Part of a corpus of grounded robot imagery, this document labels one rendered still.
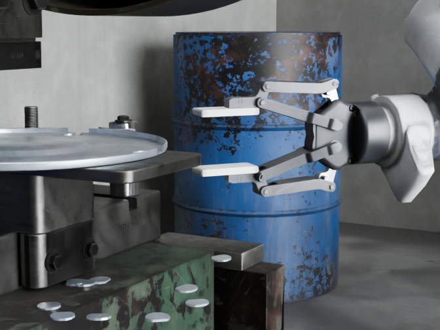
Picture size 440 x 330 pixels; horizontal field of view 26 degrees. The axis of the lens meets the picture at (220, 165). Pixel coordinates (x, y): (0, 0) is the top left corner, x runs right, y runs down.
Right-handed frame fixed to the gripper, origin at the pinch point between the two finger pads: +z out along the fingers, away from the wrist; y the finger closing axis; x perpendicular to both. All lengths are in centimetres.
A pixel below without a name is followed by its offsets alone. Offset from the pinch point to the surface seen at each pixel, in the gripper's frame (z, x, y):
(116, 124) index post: 9.3, -9.9, 1.0
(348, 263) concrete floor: -143, -207, -84
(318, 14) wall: -172, -288, 9
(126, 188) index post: 8.4, -8.9, -6.5
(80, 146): 17.4, 4.1, 0.8
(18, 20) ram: 22.1, -1.7, 13.4
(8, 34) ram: 23.4, -0.7, 12.1
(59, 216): 20.1, 5.4, -5.9
